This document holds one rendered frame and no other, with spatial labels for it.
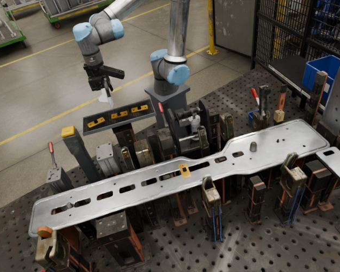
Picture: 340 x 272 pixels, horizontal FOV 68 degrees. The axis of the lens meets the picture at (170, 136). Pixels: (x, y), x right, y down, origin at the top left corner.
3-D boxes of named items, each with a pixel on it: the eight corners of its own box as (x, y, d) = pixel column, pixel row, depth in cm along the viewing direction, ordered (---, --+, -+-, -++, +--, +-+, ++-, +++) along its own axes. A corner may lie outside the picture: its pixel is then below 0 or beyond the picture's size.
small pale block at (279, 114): (270, 163, 148) (278, 114, 124) (266, 158, 151) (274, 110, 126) (275, 161, 148) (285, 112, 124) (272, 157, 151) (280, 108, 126)
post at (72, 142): (93, 191, 153) (61, 140, 123) (93, 182, 158) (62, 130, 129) (105, 188, 153) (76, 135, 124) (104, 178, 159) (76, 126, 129)
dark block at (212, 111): (213, 170, 151) (209, 115, 122) (209, 162, 156) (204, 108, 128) (221, 168, 151) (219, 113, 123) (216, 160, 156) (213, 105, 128)
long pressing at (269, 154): (26, 246, 101) (24, 244, 100) (34, 200, 118) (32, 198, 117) (333, 147, 113) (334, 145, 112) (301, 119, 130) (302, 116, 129)
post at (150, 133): (161, 185, 148) (147, 136, 122) (160, 178, 152) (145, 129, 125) (169, 182, 149) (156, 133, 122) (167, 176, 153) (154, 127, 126)
